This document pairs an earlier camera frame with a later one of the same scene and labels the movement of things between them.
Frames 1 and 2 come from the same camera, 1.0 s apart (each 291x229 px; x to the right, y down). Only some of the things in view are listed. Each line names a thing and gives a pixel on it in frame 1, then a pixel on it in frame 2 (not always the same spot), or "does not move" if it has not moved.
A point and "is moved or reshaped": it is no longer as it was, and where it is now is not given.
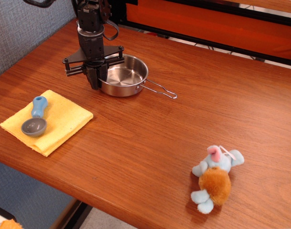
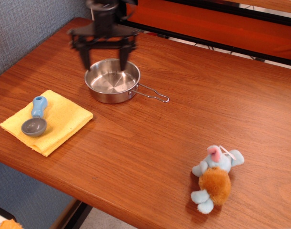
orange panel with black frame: x=267 y=29 does not move
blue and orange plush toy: x=215 y=182 does not move
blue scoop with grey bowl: x=36 y=125 does not move
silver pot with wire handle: x=128 y=78 is moved or reshaped
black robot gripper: x=93 y=49 → x=105 y=32
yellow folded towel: x=63 y=119 does not move
